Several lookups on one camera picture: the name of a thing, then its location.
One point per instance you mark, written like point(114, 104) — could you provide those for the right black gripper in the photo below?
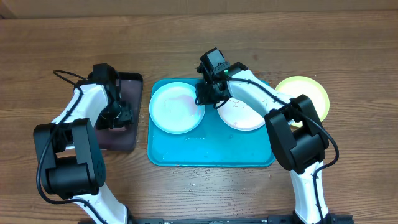
point(205, 101)

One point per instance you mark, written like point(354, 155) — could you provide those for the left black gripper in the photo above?
point(126, 118)

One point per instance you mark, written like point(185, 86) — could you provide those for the white plate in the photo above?
point(238, 115)

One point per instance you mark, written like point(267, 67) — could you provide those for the light blue plate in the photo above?
point(173, 109)

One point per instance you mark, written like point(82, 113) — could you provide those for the green and pink sponge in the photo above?
point(119, 129)

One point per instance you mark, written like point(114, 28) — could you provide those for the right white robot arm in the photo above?
point(296, 135)

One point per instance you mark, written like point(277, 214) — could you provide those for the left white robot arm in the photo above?
point(71, 167)

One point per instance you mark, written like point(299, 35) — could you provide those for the black tray with water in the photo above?
point(131, 91)

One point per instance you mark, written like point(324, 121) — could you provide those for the teal plastic serving tray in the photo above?
point(211, 144)

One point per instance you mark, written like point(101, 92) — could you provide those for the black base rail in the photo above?
point(272, 219)

